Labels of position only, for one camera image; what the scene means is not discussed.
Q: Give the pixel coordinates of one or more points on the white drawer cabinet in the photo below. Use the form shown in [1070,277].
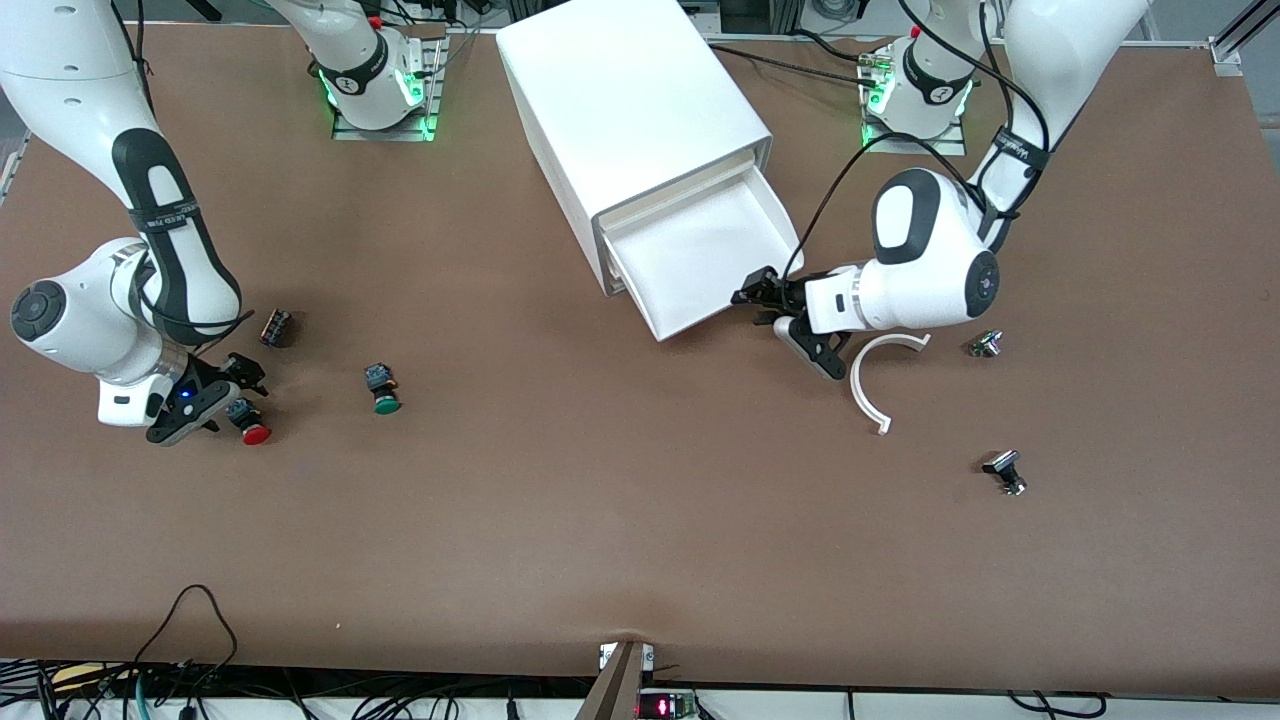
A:
[620,90]

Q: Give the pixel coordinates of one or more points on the red mushroom push button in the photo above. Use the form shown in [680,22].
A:
[256,434]

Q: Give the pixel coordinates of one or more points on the white drawer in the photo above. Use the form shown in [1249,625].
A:
[700,250]

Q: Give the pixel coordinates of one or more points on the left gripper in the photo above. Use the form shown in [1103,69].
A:
[781,297]

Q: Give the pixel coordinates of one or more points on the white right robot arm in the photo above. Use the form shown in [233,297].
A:
[60,100]

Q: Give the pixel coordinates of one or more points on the aluminium frame profile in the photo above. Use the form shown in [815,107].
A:
[10,165]
[1225,55]

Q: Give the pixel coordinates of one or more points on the green mushroom push button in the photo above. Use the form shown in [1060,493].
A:
[384,392]

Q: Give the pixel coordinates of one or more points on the red display module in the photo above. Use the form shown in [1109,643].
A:
[665,708]

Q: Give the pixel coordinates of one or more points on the small black contact block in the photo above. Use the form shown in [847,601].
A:
[277,328]

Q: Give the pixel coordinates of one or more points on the white semicircular bracket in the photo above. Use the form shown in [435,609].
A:
[855,385]

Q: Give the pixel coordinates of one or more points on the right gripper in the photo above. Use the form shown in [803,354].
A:
[219,375]

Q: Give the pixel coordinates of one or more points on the small metal bracket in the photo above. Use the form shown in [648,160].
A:
[606,655]

